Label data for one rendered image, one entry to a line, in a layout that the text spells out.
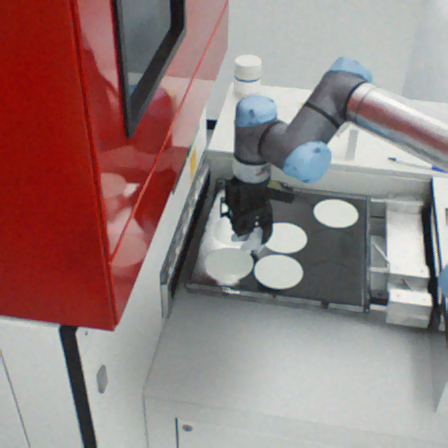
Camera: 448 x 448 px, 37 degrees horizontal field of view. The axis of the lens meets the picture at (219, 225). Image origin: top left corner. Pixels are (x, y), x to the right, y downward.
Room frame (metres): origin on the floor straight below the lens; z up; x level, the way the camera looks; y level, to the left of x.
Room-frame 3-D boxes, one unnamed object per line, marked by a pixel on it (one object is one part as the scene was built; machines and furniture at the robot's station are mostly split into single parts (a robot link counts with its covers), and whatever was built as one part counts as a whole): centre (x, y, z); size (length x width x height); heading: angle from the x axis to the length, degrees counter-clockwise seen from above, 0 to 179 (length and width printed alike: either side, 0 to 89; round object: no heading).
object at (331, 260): (1.09, -0.14, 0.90); 0.34 x 0.34 x 0.01; 80
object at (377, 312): (0.97, -0.18, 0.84); 0.50 x 0.02 x 0.03; 80
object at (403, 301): (0.91, -0.38, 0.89); 0.08 x 0.03 x 0.03; 80
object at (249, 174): (1.03, -0.06, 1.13); 0.08 x 0.08 x 0.05
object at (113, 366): (0.94, 0.11, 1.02); 0.82 x 0.03 x 0.40; 170
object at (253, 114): (1.03, -0.06, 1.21); 0.09 x 0.08 x 0.11; 42
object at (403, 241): (1.07, -0.40, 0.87); 0.36 x 0.08 x 0.03; 170
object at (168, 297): (1.12, 0.07, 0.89); 0.44 x 0.02 x 0.10; 170
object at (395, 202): (1.23, -0.43, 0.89); 0.08 x 0.03 x 0.03; 80
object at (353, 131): (1.32, -0.29, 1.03); 0.06 x 0.04 x 0.13; 80
